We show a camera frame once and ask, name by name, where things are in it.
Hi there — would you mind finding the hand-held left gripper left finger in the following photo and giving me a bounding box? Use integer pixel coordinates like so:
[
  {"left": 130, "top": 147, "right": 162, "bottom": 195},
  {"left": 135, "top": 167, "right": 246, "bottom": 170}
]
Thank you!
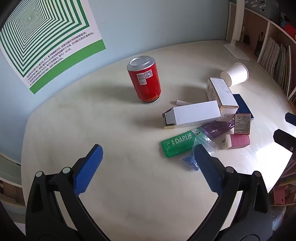
[{"left": 25, "top": 144, "right": 109, "bottom": 241}]

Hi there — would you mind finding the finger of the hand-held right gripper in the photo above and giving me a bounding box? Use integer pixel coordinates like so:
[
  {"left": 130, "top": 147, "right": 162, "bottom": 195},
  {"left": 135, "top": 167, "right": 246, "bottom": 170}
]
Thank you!
[
  {"left": 273, "top": 129, "right": 296, "bottom": 153},
  {"left": 285, "top": 112, "right": 296, "bottom": 127}
]

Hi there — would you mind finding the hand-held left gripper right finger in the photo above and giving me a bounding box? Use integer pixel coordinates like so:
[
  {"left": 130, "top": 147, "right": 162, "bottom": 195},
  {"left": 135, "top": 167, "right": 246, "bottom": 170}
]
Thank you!
[{"left": 190, "top": 144, "right": 272, "bottom": 241}]

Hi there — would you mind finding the clear plastic wrapper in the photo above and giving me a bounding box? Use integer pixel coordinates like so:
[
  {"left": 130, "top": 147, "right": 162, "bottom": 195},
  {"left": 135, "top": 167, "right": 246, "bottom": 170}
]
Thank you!
[{"left": 179, "top": 133, "right": 219, "bottom": 172}]

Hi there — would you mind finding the green toothpaste box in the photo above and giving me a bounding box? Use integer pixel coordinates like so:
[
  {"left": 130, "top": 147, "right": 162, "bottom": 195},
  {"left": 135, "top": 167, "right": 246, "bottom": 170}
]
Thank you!
[{"left": 161, "top": 128, "right": 206, "bottom": 158}]

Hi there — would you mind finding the purple toothbrush packet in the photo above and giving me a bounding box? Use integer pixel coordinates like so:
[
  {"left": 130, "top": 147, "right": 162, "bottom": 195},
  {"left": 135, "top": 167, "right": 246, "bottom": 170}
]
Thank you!
[{"left": 200, "top": 119, "right": 235, "bottom": 139}]

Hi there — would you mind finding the pink and white box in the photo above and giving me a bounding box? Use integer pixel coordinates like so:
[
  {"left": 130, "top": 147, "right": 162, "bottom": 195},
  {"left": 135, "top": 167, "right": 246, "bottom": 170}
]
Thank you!
[{"left": 219, "top": 134, "right": 250, "bottom": 150}]

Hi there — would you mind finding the small box with white label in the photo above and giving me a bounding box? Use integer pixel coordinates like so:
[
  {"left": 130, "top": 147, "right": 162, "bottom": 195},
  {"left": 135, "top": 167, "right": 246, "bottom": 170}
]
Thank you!
[{"left": 233, "top": 113, "right": 252, "bottom": 135}]

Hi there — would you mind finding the dark blue box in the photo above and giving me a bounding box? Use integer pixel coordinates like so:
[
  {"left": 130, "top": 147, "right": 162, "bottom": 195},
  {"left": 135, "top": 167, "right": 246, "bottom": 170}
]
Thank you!
[{"left": 232, "top": 94, "right": 255, "bottom": 121}]

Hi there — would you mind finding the long white cardboard box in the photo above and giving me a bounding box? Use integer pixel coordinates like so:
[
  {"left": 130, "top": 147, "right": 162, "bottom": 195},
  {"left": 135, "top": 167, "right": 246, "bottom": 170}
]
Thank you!
[{"left": 161, "top": 100, "right": 222, "bottom": 129}]

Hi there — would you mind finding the white paper cup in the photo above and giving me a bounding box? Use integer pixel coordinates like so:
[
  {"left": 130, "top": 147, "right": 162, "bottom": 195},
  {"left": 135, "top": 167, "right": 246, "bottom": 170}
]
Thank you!
[{"left": 220, "top": 62, "right": 249, "bottom": 87}]

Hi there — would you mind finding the white box with gold trim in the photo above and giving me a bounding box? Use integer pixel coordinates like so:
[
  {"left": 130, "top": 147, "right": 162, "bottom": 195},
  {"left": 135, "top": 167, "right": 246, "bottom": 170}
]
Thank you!
[{"left": 206, "top": 77, "right": 239, "bottom": 122}]

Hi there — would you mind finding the red drink can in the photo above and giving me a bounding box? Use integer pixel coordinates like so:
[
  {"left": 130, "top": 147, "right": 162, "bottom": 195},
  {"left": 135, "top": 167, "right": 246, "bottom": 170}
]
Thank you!
[{"left": 126, "top": 56, "right": 162, "bottom": 104}]

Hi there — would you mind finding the row of colourful books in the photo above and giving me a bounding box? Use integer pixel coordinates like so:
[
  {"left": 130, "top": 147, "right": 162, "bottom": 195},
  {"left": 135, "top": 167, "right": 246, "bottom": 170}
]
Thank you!
[{"left": 288, "top": 86, "right": 296, "bottom": 105}]

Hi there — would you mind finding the row of thin pale books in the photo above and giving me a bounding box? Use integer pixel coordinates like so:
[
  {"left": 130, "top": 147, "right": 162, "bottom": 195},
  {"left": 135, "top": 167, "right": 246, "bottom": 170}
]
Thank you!
[{"left": 257, "top": 36, "right": 292, "bottom": 98}]

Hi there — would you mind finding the dark pen holder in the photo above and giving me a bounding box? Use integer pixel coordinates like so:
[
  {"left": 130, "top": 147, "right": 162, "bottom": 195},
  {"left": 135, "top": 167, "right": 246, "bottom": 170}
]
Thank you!
[{"left": 254, "top": 32, "right": 264, "bottom": 57}]

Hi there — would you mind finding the low side cabinet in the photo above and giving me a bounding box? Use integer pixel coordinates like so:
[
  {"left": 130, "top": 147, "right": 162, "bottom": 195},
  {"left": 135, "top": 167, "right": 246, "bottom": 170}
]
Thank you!
[{"left": 0, "top": 153, "right": 26, "bottom": 209}]

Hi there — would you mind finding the white desk lamp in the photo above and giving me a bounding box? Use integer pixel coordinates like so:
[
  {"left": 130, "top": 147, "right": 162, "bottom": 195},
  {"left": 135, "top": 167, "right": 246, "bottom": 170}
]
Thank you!
[{"left": 223, "top": 0, "right": 250, "bottom": 62}]

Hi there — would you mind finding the red yellow plush toy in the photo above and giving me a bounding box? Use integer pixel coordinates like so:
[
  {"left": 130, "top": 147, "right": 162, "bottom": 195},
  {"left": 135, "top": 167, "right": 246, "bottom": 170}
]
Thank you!
[{"left": 280, "top": 14, "right": 296, "bottom": 40}]

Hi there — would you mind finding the wooden bookshelf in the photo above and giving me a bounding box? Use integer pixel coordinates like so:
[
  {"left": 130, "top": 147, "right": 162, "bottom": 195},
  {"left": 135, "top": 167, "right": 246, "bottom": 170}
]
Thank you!
[{"left": 228, "top": 0, "right": 296, "bottom": 107}]

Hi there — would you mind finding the grey perforated panel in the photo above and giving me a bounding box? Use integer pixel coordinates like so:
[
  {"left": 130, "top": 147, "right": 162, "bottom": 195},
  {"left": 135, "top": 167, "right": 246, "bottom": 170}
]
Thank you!
[{"left": 245, "top": 0, "right": 278, "bottom": 19}]

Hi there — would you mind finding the green striped wall poster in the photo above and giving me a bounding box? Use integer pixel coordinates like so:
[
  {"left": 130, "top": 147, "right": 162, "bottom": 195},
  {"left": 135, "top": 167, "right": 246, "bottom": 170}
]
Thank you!
[{"left": 0, "top": 0, "right": 107, "bottom": 95}]

